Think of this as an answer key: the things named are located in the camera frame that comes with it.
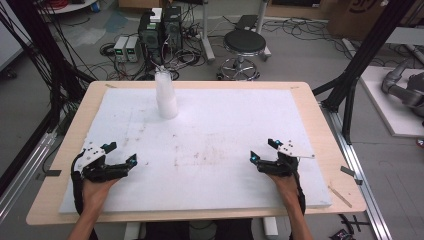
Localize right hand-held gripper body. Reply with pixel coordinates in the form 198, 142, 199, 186
259, 139, 317, 178

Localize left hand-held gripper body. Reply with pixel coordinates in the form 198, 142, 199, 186
71, 140, 130, 184

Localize person's right hand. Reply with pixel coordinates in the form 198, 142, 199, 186
265, 172, 302, 208

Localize person's left hand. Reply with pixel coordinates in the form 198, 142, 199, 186
81, 176, 122, 215

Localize white foam mat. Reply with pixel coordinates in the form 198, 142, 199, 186
58, 87, 333, 215

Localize white table leg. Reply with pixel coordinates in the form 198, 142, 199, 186
123, 221, 143, 240
261, 216, 280, 240

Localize white plastic bottle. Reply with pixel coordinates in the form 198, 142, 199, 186
154, 70, 179, 120

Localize person's right leg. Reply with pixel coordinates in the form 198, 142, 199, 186
213, 218, 256, 240

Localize person's leg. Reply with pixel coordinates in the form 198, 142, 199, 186
144, 219, 192, 240
213, 218, 256, 240

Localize person's left leg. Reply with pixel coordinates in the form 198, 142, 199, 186
144, 219, 192, 240

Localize grey bench power supply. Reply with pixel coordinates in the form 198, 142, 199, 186
113, 35, 130, 63
125, 35, 141, 63

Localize black round stool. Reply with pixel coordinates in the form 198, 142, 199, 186
217, 29, 268, 82

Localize white floor board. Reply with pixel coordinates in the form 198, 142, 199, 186
359, 65, 424, 139

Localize black computer tower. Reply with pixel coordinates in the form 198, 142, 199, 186
137, 11, 165, 65
162, 5, 184, 52

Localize grey metal desk leg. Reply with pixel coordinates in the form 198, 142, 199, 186
199, 0, 217, 65
254, 0, 272, 62

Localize flat black device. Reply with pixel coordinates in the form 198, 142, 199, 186
234, 14, 260, 32

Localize small white box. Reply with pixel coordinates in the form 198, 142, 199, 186
149, 7, 164, 24

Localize white panel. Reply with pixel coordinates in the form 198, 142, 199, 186
0, 0, 25, 73

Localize white round table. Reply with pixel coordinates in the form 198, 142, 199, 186
38, 0, 98, 15

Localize brown cardboard box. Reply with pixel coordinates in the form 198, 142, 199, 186
326, 0, 424, 42

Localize left hand-held gripper black cable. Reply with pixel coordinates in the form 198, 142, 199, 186
70, 149, 100, 240

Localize hand-held gripper black cable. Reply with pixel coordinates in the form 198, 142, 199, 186
70, 149, 100, 240
292, 165, 308, 216

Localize right hand-held gripper black cable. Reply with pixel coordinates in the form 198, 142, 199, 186
292, 165, 308, 216

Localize aluminium floor rail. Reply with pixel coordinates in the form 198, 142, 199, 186
0, 131, 58, 223
320, 102, 395, 240

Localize black floor bracket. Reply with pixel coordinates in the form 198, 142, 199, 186
337, 213, 372, 235

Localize coiled black cable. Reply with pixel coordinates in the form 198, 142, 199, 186
99, 42, 116, 58

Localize tangle of black floor cables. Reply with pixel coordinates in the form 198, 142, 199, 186
263, 17, 346, 51

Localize black metal frame post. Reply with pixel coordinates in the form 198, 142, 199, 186
312, 0, 418, 145
6, 0, 97, 134

